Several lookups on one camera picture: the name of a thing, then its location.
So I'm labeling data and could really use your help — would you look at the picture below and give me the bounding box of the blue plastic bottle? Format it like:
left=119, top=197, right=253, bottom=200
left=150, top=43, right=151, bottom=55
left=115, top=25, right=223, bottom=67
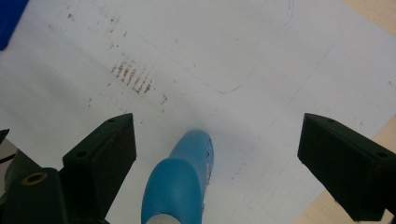
left=140, top=129, right=215, bottom=224

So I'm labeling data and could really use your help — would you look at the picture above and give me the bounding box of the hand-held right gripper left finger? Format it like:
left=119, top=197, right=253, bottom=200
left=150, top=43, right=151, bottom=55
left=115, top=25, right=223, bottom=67
left=59, top=112, right=138, bottom=224

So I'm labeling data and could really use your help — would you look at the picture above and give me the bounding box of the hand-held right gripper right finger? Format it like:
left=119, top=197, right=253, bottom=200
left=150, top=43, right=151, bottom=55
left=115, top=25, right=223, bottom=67
left=297, top=112, right=396, bottom=222

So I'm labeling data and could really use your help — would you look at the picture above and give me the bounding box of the blue cardboard box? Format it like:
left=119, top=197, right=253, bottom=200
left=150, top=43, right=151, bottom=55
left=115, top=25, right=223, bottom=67
left=0, top=0, right=31, bottom=51

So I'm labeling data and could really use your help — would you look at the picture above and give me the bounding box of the white paper sheet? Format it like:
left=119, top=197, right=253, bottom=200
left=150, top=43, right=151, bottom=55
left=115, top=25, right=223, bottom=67
left=0, top=0, right=396, bottom=224

